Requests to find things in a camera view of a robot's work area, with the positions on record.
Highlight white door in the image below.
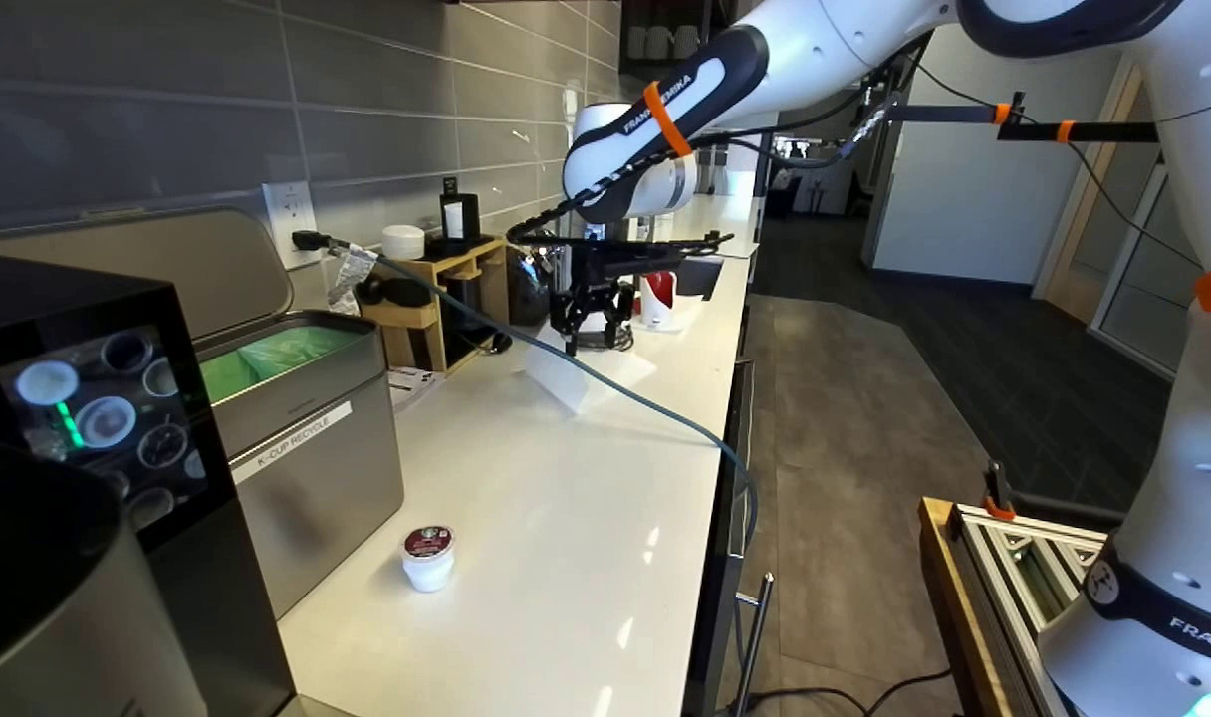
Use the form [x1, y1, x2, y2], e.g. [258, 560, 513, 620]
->
[865, 53, 1079, 289]

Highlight orange black clamp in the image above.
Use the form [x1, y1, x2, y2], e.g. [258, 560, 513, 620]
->
[979, 458, 1018, 525]

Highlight wooden door frame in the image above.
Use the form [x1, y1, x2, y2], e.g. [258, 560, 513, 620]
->
[1032, 53, 1178, 330]

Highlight dark base cabinet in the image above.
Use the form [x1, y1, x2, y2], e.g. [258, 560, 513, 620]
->
[682, 281, 768, 717]

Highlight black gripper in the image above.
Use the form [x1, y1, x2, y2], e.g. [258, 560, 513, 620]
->
[548, 243, 657, 358]

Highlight black coffee machine with screen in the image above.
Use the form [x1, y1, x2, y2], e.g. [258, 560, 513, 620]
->
[0, 248, 298, 717]

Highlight wooden countertop rack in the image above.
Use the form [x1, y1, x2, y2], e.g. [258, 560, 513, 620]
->
[357, 233, 519, 373]

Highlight red object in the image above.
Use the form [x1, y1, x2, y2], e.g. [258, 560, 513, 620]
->
[641, 268, 682, 330]

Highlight small white jar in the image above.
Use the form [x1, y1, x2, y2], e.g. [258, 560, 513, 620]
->
[379, 219, 431, 264]

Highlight silver drawer handle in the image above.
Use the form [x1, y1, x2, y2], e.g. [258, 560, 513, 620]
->
[728, 568, 781, 717]

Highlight black bottle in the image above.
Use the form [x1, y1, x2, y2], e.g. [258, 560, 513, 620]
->
[423, 174, 485, 259]

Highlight round silver canister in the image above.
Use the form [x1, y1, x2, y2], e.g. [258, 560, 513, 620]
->
[0, 440, 212, 717]

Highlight black floor cable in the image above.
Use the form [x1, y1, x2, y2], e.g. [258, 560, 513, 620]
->
[748, 666, 959, 717]

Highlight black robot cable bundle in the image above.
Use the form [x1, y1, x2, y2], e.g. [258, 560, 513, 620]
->
[500, 36, 934, 255]

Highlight black boom bar orange clamps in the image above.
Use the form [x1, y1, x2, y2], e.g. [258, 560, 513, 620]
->
[888, 89, 1163, 150]

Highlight white wall outlet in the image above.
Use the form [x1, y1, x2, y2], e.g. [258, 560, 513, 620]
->
[258, 174, 318, 272]

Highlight clear plastic wrapper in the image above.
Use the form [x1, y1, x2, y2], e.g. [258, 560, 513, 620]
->
[313, 237, 384, 309]

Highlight dark background shelf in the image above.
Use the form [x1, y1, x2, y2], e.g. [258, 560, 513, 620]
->
[618, 0, 756, 70]

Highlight white paper towel sheet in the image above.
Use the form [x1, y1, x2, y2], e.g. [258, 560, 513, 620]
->
[521, 334, 662, 419]

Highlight wood and aluminium cart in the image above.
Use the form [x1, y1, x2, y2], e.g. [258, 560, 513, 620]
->
[914, 490, 1113, 717]

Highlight white coffee capsule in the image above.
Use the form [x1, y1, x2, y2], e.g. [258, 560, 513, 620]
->
[398, 521, 457, 597]

